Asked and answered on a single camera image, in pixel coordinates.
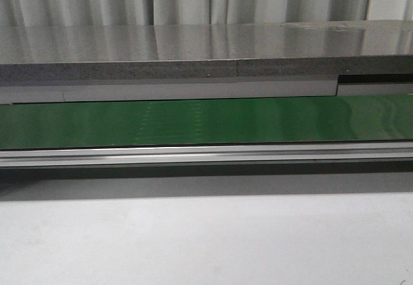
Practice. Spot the grey stone counter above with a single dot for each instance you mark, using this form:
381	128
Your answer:
133	63

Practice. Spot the aluminium conveyor frame rail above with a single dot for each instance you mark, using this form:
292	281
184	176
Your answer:
322	151

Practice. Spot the green conveyor belt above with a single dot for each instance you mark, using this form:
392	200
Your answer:
206	122

